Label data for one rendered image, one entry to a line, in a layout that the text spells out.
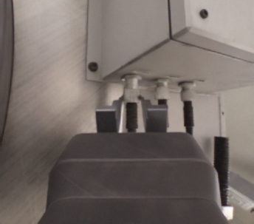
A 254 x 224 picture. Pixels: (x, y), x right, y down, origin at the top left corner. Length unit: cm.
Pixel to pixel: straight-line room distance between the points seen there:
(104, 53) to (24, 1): 9
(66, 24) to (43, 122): 10
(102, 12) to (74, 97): 10
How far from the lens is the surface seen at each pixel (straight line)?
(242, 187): 513
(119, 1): 17
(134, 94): 16
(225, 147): 28
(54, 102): 17
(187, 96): 20
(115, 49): 16
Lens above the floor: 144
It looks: 26 degrees up
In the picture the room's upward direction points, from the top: 46 degrees clockwise
